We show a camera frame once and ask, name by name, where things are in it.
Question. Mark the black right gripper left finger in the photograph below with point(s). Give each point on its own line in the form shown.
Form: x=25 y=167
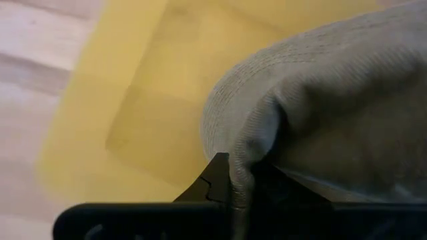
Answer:
x=140 y=221

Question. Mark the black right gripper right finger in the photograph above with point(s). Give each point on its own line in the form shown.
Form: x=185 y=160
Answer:
x=333 y=223

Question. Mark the beige baseball cap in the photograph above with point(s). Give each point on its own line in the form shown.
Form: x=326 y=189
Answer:
x=333 y=100

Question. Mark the yellow plastic bin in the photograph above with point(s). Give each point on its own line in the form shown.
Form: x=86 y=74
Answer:
x=150 y=100

